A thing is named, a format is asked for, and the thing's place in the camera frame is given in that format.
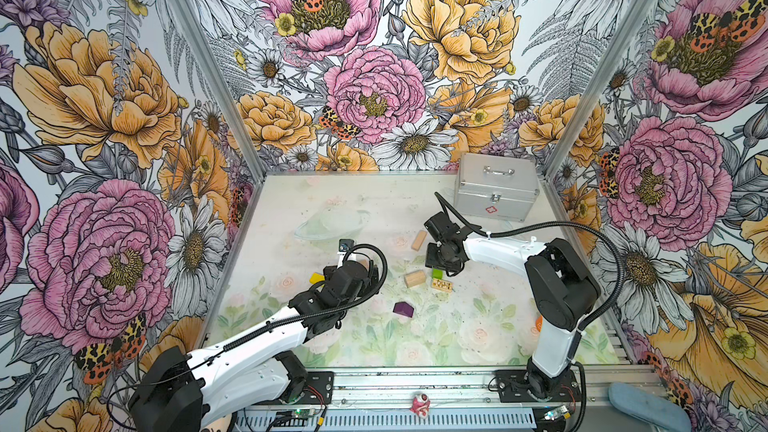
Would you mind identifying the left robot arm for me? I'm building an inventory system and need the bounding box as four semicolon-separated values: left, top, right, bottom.
128;244;388;431

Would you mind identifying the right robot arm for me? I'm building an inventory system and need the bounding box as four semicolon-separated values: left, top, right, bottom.
424;212;601;400

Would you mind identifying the cartoon printed wood block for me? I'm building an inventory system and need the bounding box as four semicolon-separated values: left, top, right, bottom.
431;278;453;293

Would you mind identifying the wide plain wood block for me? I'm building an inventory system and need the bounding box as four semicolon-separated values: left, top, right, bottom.
404;270;427;288

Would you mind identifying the purple wood block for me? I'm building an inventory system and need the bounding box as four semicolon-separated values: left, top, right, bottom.
393;302;415;318

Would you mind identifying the silver metal case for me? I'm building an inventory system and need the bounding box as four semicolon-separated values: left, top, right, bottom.
453;153;540;222

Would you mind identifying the small red pink toy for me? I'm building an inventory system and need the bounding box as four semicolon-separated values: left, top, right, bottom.
410;393;431;418

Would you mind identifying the blue grey pad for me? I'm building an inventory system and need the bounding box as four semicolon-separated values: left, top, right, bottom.
608;382;693;432

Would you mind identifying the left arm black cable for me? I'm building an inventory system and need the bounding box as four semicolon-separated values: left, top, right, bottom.
104;244;389;409

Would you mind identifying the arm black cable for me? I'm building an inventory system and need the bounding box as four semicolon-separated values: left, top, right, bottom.
434;191;626;332
104;244;389;409

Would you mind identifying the aluminium mounting rail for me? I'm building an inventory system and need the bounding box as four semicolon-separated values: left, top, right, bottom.
233;364;664;431

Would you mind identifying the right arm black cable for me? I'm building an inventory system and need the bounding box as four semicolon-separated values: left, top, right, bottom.
434;191;626;332

